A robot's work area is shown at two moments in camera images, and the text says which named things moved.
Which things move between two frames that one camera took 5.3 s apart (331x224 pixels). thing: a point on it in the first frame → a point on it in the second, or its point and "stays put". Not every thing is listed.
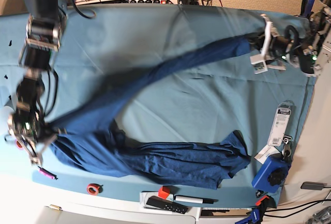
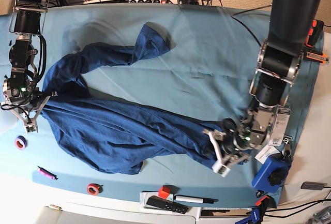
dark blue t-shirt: x=85 y=139 → x=110 y=134
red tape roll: x=94 y=189 stays put
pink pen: x=47 y=173 stays put
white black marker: x=186 y=198 stays put
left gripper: x=274 y=48 → x=228 y=152
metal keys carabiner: x=286 y=151 stays put
